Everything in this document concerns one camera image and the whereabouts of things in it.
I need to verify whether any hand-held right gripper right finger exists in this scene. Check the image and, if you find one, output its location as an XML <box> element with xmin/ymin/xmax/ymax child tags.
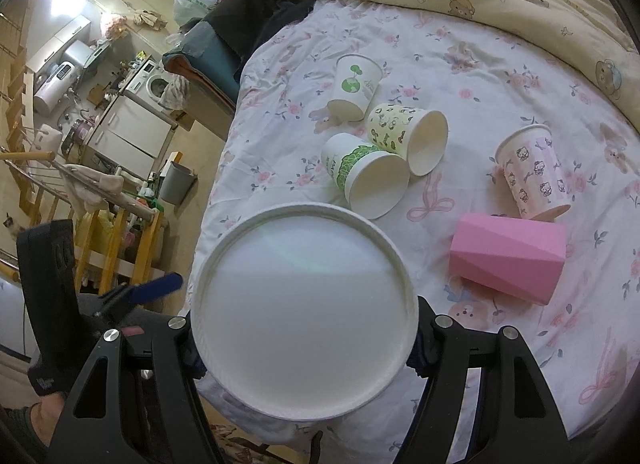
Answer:
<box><xmin>392</xmin><ymin>295</ymin><xmax>573</xmax><ymax>464</ymax></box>

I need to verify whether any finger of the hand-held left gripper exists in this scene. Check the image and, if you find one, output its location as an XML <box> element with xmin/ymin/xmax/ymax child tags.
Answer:
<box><xmin>97</xmin><ymin>272</ymin><xmax>184</xmax><ymax>316</ymax></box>

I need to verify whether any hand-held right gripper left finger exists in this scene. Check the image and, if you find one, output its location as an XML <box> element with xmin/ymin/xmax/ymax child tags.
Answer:
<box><xmin>50</xmin><ymin>315</ymin><xmax>207</xmax><ymax>464</ymax></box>

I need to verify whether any white round plate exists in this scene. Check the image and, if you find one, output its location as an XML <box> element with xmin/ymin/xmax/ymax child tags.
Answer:
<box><xmin>191</xmin><ymin>203</ymin><xmax>419</xmax><ymax>421</ymax></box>

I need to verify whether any person's left forearm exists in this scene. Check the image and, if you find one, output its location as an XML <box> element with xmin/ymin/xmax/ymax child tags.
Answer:
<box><xmin>0</xmin><ymin>389</ymin><xmax>68</xmax><ymax>464</ymax></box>

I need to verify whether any pink faceted cup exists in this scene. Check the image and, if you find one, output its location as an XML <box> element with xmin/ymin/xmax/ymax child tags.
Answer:
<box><xmin>448</xmin><ymin>212</ymin><xmax>567</xmax><ymax>306</ymax></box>

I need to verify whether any white cup green leaf print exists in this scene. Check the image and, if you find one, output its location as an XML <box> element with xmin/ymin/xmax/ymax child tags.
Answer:
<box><xmin>320</xmin><ymin>131</ymin><xmax>412</xmax><ymax>220</ymax></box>

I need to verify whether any pink cat print paper cup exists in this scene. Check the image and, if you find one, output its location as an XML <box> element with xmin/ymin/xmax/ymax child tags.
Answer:
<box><xmin>495</xmin><ymin>124</ymin><xmax>572</xmax><ymax>223</ymax></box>

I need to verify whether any yellow panda print paper cup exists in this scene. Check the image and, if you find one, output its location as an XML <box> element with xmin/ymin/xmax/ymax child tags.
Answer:
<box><xmin>367</xmin><ymin>103</ymin><xmax>449</xmax><ymax>178</ymax></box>

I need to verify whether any white cup green sprout print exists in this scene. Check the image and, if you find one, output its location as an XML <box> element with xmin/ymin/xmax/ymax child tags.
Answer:
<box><xmin>327</xmin><ymin>54</ymin><xmax>384</xmax><ymax>123</ymax></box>

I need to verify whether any cat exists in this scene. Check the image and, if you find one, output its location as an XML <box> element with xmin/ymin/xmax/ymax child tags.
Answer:
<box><xmin>2</xmin><ymin>212</ymin><xmax>30</xmax><ymax>237</ymax></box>

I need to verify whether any wooden drying rack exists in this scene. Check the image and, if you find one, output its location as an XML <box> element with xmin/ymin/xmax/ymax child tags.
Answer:
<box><xmin>0</xmin><ymin>146</ymin><xmax>168</xmax><ymax>297</ymax></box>

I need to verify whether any grey trash bin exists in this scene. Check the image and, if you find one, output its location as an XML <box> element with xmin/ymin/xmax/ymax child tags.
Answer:
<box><xmin>159</xmin><ymin>161</ymin><xmax>197</xmax><ymax>207</ymax></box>

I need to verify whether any white floor cabinet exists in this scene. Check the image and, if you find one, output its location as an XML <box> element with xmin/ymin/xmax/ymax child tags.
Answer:
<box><xmin>86</xmin><ymin>93</ymin><xmax>178</xmax><ymax>179</ymax></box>

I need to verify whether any white washing machine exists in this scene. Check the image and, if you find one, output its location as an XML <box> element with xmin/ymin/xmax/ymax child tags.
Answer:
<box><xmin>122</xmin><ymin>58</ymin><xmax>177</xmax><ymax>112</ymax></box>

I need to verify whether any white water heater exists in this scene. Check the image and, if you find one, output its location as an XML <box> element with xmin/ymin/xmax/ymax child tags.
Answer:
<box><xmin>31</xmin><ymin>40</ymin><xmax>92</xmax><ymax>116</ymax></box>

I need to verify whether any floral white bed sheet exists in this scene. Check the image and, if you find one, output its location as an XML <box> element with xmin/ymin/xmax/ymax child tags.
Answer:
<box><xmin>185</xmin><ymin>0</ymin><xmax>640</xmax><ymax>450</ymax></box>

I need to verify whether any white plastic bag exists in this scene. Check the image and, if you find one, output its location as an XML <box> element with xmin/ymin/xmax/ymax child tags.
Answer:
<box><xmin>172</xmin><ymin>0</ymin><xmax>216</xmax><ymax>27</ymax></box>

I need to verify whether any pile of dark clothes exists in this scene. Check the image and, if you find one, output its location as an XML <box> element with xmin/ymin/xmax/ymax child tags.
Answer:
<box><xmin>162</xmin><ymin>0</ymin><xmax>316</xmax><ymax>115</ymax></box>

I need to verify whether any white wall cabinet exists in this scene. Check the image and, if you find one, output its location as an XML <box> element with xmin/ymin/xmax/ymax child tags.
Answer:
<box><xmin>25</xmin><ymin>0</ymin><xmax>133</xmax><ymax>76</ymax></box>

